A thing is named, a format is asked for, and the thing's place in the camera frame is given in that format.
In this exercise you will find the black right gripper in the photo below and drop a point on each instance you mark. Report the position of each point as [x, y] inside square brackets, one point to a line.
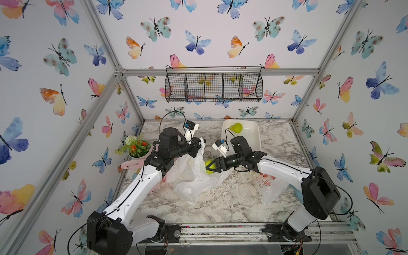
[220, 164]

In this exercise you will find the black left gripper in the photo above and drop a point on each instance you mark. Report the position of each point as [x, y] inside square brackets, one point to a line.
[195, 144]

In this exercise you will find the green pear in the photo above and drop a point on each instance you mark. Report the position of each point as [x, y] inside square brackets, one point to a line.
[210, 168]
[236, 128]

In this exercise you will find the lemon print plastic bag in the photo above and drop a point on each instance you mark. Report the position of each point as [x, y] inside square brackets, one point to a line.
[189, 178]

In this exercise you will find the clear white plastic bag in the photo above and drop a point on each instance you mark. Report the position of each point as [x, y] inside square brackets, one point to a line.
[269, 187]

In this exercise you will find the pink plastic bag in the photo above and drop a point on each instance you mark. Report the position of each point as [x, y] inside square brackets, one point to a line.
[133, 164]

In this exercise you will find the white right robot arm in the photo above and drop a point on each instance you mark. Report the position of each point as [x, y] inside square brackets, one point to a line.
[320, 194]

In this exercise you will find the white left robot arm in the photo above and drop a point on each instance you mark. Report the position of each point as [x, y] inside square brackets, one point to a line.
[110, 232]

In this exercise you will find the white rectangular tray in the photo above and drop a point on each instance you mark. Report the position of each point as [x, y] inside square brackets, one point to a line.
[250, 131]

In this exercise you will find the green pear top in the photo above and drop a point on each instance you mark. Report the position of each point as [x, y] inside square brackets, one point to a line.
[236, 128]

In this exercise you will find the potted flower plant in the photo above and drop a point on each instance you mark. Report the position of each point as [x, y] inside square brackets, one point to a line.
[134, 146]

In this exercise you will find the light blue dustpan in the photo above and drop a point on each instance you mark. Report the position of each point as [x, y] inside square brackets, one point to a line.
[298, 195]

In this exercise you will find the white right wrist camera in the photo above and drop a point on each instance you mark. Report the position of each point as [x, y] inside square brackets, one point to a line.
[221, 146]

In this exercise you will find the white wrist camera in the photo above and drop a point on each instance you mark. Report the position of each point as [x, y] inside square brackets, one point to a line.
[221, 146]
[189, 129]

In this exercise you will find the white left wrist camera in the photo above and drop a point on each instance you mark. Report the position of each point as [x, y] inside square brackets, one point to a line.
[189, 129]

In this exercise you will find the black wire wall basket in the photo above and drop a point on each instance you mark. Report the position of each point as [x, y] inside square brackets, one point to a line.
[213, 84]

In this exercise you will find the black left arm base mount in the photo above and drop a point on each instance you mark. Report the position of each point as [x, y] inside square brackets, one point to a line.
[165, 233]

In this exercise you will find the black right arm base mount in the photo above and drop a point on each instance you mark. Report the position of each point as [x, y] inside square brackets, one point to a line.
[284, 232]

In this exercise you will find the aluminium front rail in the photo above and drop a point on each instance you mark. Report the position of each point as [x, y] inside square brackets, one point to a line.
[250, 234]

